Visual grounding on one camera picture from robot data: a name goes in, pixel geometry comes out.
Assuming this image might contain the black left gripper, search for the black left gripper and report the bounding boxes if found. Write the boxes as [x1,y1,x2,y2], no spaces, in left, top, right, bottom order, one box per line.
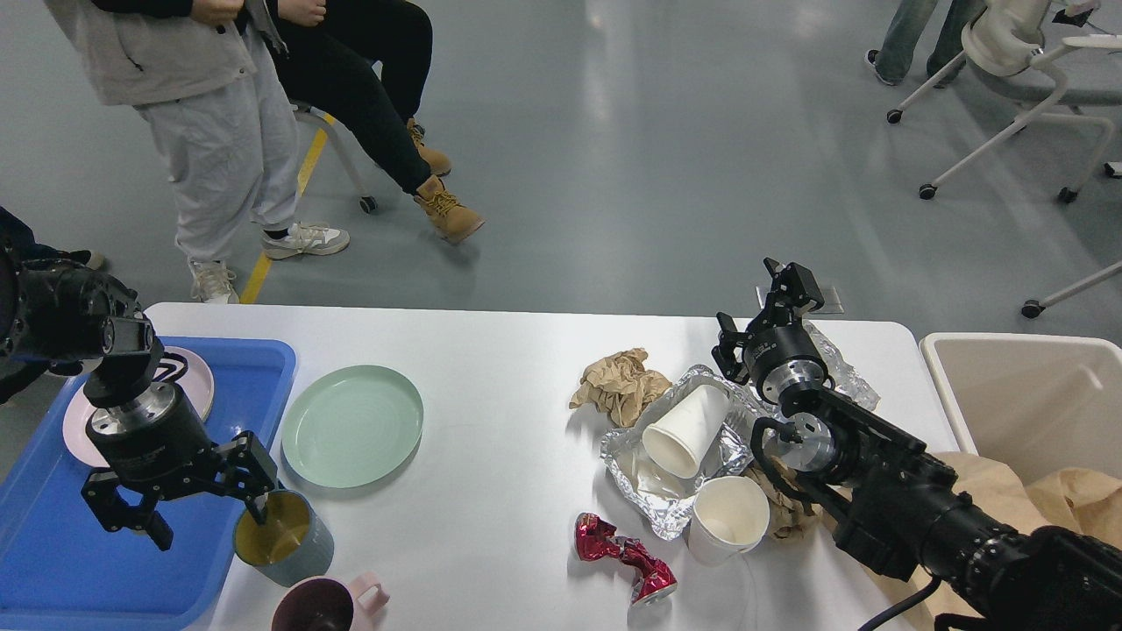
[82,383,281,551]

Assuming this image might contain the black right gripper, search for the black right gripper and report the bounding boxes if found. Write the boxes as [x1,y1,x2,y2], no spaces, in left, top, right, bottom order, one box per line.
[712,257,831,405]

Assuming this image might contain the grey mug yellow inside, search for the grey mug yellow inside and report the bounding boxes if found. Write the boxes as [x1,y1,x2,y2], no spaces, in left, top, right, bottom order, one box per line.
[233,490,334,588]

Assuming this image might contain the pink mug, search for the pink mug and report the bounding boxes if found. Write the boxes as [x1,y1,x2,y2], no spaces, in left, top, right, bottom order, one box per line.
[270,571,390,630]

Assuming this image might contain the green plate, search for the green plate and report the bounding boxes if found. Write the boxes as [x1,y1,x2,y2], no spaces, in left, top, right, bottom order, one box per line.
[281,365,424,490]

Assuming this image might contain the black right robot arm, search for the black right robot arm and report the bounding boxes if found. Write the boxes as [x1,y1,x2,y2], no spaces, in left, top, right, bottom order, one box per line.
[712,259,1121,630]

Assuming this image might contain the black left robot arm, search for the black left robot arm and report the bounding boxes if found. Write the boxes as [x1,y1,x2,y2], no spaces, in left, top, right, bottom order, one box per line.
[3,248,281,550]

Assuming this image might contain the floor socket plates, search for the floor socket plates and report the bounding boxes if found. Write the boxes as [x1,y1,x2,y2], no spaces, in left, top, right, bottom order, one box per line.
[813,285,846,316]

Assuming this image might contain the pink plate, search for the pink plate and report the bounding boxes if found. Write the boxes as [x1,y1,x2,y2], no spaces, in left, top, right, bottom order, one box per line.
[61,346,214,467]

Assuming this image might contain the crumpled aluminium foil sheet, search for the crumpled aluminium foil sheet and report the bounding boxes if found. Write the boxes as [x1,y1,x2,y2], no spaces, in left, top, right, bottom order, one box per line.
[803,319,881,412]

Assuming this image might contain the blue plastic tray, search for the blue plastic tray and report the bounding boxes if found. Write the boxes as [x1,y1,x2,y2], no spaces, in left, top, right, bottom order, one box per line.
[1,337,297,630]

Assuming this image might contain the white paper cup lying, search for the white paper cup lying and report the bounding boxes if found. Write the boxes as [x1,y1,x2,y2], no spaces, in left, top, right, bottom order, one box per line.
[642,385,730,479]

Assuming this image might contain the crumpled brown paper ball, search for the crumpled brown paper ball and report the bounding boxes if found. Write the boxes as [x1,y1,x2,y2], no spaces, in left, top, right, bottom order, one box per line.
[568,348,671,428]

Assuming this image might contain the white paper cup upright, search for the white paper cup upright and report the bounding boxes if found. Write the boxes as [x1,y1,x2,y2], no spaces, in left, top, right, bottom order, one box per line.
[686,476,770,566]

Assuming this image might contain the small crumpled brown paper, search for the small crumpled brown paper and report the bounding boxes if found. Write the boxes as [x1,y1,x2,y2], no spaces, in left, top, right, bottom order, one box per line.
[742,464,820,542]

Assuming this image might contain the aluminium foil tray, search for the aluminium foil tray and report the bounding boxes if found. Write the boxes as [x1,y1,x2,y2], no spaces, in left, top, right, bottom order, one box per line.
[600,365,778,542]

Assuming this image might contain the dark shoe at left edge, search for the dark shoe at left edge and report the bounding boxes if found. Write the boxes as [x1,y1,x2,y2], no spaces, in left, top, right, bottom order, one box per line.
[67,249,107,269]

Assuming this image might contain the crushed red can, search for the crushed red can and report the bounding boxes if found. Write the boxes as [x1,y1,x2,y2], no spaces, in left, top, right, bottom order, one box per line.
[573,512,678,609]

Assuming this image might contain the person in jeans background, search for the person in jeans background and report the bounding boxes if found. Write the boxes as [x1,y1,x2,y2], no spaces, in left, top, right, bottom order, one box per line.
[865,1,986,85]

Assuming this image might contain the beige waste bin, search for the beige waste bin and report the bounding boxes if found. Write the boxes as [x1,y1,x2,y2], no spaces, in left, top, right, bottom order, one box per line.
[920,333,1121,483]

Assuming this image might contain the grey chair of seated person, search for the grey chair of seated person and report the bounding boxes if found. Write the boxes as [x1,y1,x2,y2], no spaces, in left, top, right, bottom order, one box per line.
[291,99,378,214]

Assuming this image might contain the white office chair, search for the white office chair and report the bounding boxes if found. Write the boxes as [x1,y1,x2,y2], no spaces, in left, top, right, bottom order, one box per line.
[886,1,1121,203]

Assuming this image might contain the large brown paper sheet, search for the large brown paper sheet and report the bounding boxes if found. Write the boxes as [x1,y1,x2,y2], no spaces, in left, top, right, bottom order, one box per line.
[865,452,1121,630]

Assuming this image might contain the person in grey trousers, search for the person in grey trousers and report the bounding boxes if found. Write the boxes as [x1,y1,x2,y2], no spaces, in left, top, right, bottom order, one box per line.
[46,1,350,304]

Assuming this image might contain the person in black clothes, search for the person in black clothes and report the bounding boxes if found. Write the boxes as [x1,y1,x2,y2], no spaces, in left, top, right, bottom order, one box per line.
[275,1,484,244]

